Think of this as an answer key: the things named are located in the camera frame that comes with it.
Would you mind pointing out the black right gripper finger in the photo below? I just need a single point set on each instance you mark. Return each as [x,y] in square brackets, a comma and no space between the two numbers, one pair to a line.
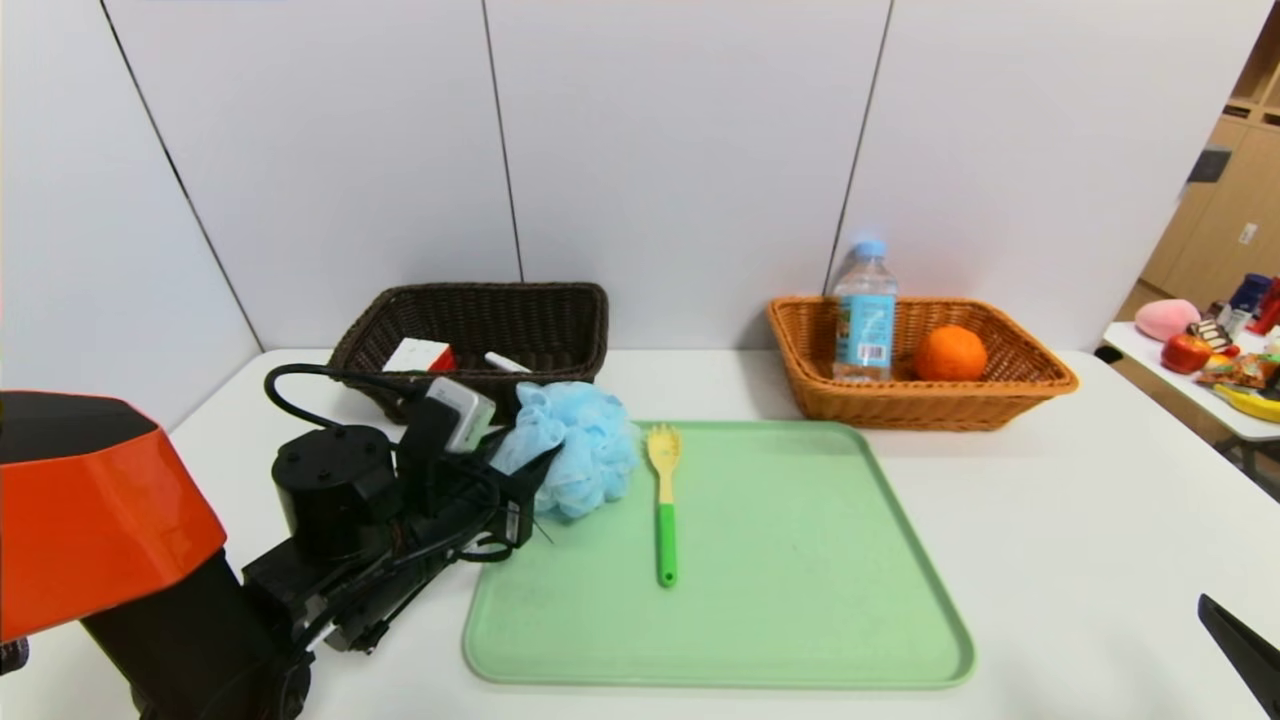
[1245,645]

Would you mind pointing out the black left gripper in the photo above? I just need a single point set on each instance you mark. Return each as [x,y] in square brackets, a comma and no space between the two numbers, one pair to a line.
[517,514]

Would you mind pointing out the light blue bath loofah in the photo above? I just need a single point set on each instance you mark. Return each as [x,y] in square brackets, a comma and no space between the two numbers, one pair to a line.
[590,450]

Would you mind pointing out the white marker pen black tip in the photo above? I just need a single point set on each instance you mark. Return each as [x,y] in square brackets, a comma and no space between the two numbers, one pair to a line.
[507,362]

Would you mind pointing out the multicolour puzzle cube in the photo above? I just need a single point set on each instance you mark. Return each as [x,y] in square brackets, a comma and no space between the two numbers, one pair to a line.
[415,355]

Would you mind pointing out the clear water bottle blue label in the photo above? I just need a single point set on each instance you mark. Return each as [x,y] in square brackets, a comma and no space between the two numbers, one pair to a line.
[864,320]

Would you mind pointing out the orange fruit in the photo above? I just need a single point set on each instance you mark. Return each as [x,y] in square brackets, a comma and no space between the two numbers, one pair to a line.
[950,353]

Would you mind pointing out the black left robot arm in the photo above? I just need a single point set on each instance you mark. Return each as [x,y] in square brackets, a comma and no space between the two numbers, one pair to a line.
[100,520]

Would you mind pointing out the dark brown wicker basket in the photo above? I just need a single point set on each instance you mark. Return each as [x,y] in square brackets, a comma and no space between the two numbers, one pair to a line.
[520,320]

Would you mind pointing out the orange wicker basket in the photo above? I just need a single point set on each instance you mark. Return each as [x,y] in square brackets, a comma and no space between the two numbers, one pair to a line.
[930,405]

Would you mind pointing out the yellow banana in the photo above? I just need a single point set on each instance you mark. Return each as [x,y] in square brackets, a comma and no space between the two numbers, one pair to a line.
[1255,405]

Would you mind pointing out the white side table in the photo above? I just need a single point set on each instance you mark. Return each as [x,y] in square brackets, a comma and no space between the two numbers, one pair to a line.
[1180,395]

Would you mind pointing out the orange snack packet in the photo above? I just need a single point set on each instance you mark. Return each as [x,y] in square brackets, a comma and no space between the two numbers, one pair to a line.
[1245,370]

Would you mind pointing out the light green plastic tray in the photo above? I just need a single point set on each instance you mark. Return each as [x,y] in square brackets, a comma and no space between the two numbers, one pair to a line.
[800,580]

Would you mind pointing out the red apple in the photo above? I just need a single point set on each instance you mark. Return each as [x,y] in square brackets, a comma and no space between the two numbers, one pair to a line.
[1187,353]

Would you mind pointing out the brown white chocolate cake toy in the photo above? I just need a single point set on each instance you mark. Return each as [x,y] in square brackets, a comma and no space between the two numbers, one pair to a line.
[1212,335]

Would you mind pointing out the black table corner cap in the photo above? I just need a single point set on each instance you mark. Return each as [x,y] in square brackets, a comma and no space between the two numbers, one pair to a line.
[1108,353]

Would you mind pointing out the pink peach toy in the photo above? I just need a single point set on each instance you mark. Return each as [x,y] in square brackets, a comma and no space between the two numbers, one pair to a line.
[1167,318]

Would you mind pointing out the red drink can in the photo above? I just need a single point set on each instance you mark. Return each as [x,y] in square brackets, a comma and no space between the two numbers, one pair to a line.
[1268,305]

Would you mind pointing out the blue and white can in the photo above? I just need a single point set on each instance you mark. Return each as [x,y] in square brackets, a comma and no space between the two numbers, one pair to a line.
[1250,292]

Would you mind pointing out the light wooden cabinet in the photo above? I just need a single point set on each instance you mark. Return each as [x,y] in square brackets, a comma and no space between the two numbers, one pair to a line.
[1220,230]

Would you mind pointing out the grey box on cabinet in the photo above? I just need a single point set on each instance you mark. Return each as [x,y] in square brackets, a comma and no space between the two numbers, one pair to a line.
[1210,165]

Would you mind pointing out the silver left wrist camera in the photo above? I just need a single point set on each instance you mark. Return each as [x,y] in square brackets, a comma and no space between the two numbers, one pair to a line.
[465,412]

